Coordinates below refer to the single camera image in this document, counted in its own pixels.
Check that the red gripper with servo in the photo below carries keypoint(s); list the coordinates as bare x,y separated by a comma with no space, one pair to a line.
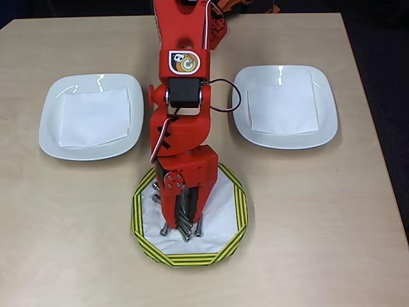
199,169

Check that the red 3D-printed robot arm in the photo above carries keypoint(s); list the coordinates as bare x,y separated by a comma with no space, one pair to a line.
175,28

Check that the crumpled white paper liner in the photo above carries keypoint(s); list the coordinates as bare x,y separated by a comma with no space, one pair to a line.
220,224

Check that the yellow striped octagonal paper plate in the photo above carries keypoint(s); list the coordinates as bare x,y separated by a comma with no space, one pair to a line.
188,259

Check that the white paper napkin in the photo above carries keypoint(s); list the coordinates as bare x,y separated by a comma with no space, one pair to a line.
284,105
96,118

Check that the white square plate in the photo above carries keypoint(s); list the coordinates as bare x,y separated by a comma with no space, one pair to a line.
51,105
327,105

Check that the orange table clamp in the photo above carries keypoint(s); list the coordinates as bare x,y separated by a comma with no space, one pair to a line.
228,4

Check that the small orange plastic piece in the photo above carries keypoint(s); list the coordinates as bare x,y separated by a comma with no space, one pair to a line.
273,10

